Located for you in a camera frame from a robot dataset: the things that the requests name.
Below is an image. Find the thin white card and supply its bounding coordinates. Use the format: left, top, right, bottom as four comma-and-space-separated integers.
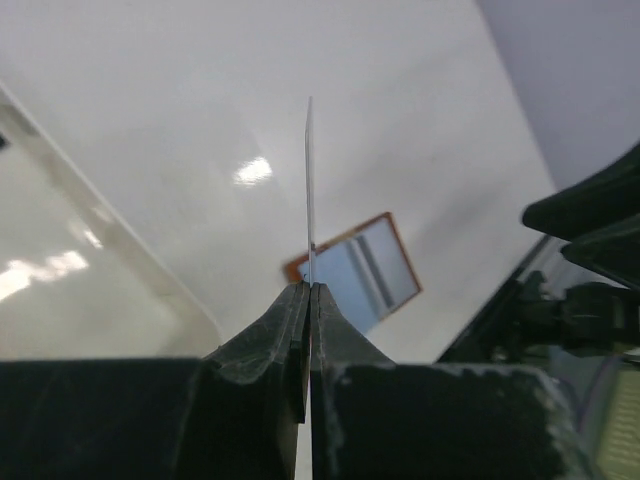
304, 96, 316, 285

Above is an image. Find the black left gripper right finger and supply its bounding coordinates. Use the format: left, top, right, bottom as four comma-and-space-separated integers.
309, 284, 590, 479

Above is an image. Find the brown leather card holder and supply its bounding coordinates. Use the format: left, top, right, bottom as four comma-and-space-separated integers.
314, 212, 422, 334

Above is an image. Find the white oblong tray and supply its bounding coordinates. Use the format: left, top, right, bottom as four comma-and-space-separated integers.
1, 89, 221, 360

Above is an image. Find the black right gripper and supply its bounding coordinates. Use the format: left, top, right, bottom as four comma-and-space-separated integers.
439, 146, 639, 364

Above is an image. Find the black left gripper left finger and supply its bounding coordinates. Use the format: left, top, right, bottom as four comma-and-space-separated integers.
1, 282, 310, 479

